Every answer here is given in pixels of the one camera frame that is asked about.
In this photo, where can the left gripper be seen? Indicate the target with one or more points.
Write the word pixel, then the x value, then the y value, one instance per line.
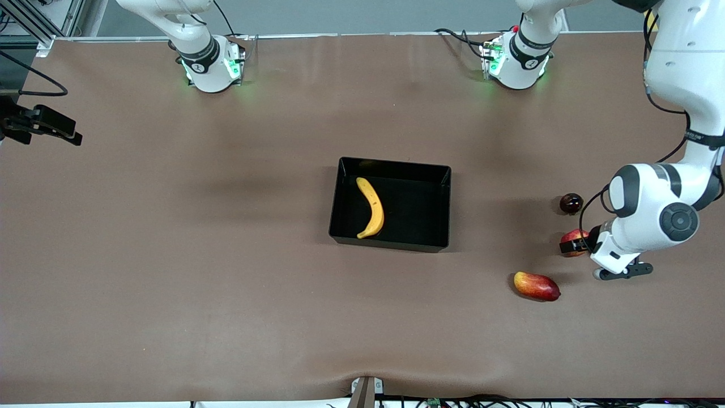
pixel 591 237

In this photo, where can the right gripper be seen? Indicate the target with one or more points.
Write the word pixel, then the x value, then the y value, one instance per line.
pixel 21 123

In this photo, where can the small red yellow apple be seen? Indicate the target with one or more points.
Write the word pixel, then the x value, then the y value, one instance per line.
pixel 575 233

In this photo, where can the black plastic box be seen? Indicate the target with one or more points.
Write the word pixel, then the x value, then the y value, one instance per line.
pixel 419 221

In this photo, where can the yellow banana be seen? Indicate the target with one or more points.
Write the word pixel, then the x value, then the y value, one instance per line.
pixel 375 207

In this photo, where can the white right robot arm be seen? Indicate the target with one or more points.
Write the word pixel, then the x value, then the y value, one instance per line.
pixel 209 68

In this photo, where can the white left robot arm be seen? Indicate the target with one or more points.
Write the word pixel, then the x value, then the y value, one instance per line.
pixel 657 215

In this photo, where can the dark purple plum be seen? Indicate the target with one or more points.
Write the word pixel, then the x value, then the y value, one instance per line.
pixel 571 204

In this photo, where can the red yellow mango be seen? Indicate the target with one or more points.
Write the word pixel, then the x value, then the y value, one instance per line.
pixel 537 287

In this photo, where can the small green circuit board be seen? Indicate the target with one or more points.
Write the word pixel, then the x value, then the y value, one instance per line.
pixel 434 403

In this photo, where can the brown table mat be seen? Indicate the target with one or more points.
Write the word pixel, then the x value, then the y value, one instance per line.
pixel 283 311

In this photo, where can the aluminium frame profile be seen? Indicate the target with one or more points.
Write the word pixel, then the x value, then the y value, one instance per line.
pixel 45 45

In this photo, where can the grey metal table bracket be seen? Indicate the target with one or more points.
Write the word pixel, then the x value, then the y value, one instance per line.
pixel 365 394

